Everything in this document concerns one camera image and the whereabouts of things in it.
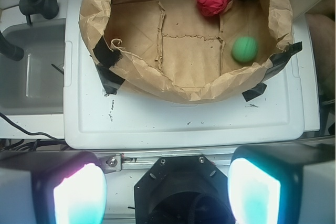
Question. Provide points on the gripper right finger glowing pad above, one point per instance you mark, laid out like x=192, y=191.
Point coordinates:
x=282, y=183

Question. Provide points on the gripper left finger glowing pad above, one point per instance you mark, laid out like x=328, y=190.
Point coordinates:
x=52, y=187

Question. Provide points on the green ribbed ball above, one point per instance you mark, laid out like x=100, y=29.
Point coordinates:
x=245, y=49

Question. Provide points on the black tape piece lower right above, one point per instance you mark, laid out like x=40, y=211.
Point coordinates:
x=254, y=92

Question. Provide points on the grey plastic tub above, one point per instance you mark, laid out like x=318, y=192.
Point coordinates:
x=35, y=84

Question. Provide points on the black tape strip right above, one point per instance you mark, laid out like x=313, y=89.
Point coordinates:
x=280, y=60

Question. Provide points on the black tape strip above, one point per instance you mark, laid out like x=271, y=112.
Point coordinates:
x=107, y=58
x=280, y=60

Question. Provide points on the black tape strip left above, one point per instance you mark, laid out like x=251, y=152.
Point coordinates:
x=107, y=58

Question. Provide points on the brown paper bag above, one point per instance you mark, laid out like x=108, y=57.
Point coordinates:
x=170, y=50

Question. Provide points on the aluminium rail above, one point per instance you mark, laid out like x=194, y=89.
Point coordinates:
x=118, y=160

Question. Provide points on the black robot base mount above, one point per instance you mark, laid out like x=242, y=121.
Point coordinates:
x=190, y=193

